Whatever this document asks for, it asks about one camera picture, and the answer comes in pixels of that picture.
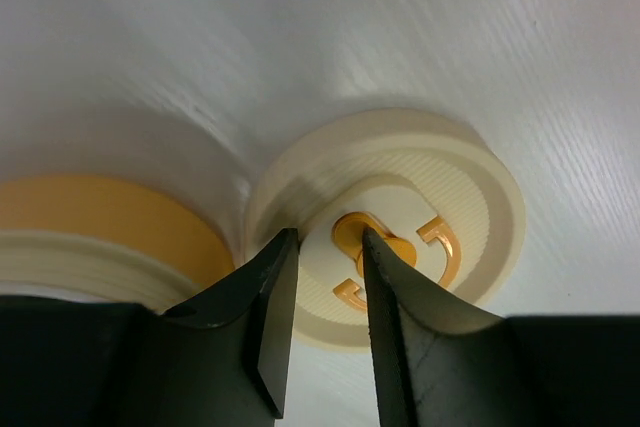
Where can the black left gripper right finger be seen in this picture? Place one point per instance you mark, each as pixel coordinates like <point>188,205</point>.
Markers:
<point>440,361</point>

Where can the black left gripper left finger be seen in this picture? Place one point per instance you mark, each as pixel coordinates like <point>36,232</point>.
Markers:
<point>219,358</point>

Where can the cream lid orange handle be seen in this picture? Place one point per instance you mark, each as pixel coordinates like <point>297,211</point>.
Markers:
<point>429,186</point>

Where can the yellow lunch bowl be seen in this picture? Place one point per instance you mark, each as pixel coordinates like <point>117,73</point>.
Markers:
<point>88,238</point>

